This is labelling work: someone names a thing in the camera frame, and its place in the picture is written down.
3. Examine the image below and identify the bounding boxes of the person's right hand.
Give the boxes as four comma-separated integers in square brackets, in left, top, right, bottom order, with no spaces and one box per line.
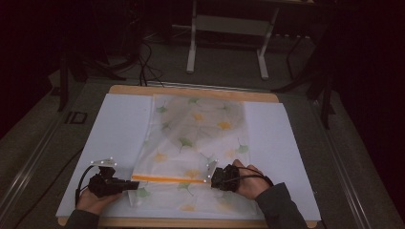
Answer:
[231,158,272,202]

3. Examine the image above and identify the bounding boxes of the black floor cables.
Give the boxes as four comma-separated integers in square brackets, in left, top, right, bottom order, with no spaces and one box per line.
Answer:
[137,40,166,88]

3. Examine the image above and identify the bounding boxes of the person's left hand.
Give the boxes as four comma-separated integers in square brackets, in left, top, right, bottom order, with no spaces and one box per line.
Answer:
[75,186,124,217]

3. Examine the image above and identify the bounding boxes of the black stand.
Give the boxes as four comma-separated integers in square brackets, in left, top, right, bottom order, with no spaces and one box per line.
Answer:
[272,31,337,130]
[56,37,128,113]

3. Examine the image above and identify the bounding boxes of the right hand-held gripper cable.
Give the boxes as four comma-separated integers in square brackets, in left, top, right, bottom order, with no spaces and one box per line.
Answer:
[223,166,275,188]

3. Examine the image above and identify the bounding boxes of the hand-held gripper cable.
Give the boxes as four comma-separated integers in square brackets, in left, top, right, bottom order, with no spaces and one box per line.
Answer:
[223,166,275,188]
[74,164,97,206]

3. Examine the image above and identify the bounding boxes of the black floor socket box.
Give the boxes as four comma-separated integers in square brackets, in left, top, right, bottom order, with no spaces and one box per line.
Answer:
[65,111,89,125]

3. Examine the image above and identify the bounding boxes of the white metal table frame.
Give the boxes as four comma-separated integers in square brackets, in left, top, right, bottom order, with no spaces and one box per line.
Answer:
[185,0,282,81]

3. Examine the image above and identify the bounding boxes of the white table mat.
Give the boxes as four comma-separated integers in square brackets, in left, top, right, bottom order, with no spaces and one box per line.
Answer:
[55,93,322,222]

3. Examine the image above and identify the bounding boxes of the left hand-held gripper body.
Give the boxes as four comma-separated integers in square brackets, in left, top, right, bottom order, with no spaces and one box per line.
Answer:
[87,156,129,198]

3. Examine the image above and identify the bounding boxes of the left hand-held gripper cable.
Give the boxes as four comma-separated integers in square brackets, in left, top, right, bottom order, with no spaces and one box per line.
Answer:
[74,164,97,206]

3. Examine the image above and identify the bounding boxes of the wooden table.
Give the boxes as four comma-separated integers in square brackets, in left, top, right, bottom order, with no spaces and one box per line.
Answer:
[56,83,319,229]

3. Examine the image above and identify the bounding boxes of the floral patterned cloth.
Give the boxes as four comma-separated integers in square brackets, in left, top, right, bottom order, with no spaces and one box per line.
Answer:
[128,94,266,218]

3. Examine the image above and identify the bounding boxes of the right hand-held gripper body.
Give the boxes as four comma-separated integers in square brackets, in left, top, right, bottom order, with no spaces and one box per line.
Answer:
[205,159,241,193]

